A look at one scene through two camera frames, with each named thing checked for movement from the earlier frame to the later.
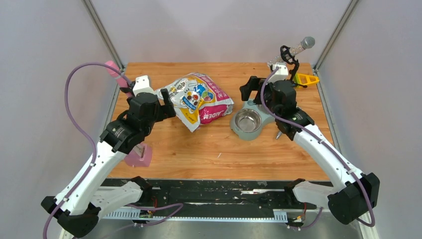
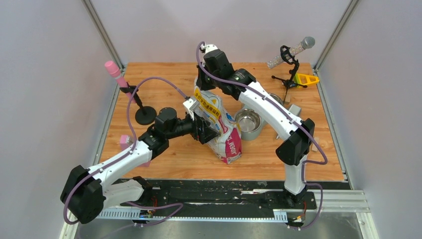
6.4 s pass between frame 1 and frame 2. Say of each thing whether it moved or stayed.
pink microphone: stayed
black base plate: stayed
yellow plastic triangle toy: stayed
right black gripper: moved
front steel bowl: stayed
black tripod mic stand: stayed
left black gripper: moved
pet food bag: moved
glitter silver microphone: stayed
